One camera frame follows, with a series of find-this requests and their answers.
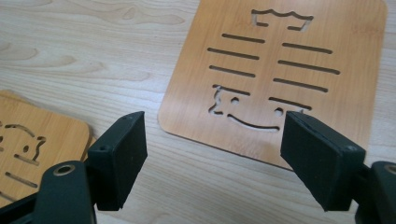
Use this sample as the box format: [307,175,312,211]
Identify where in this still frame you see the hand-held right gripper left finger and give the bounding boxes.
[85,111,149,212]

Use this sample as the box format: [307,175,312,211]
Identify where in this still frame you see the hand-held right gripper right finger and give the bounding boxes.
[280,111,367,213]

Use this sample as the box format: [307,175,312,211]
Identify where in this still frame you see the bamboo trivet with cutouts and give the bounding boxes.
[157,0,389,171]
[0,89,97,162]
[0,94,92,208]

